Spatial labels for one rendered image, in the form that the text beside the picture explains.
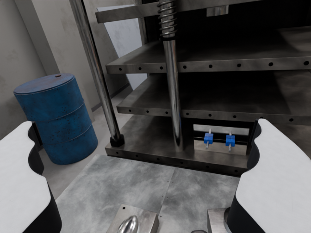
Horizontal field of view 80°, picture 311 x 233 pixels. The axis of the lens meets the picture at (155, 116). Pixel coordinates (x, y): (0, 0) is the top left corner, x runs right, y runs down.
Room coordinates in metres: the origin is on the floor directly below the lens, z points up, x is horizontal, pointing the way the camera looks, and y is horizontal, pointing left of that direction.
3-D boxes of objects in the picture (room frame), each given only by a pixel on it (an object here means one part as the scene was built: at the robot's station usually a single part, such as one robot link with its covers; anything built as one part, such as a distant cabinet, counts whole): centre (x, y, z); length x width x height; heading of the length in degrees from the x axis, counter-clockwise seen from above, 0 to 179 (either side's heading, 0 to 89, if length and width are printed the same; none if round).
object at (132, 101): (1.14, -0.43, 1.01); 1.10 x 0.74 x 0.05; 66
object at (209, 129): (1.00, -0.42, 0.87); 0.50 x 0.27 x 0.17; 156
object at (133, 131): (1.10, -0.41, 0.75); 1.30 x 0.84 x 0.06; 66
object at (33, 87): (2.12, 1.17, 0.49); 0.66 x 0.66 x 0.99
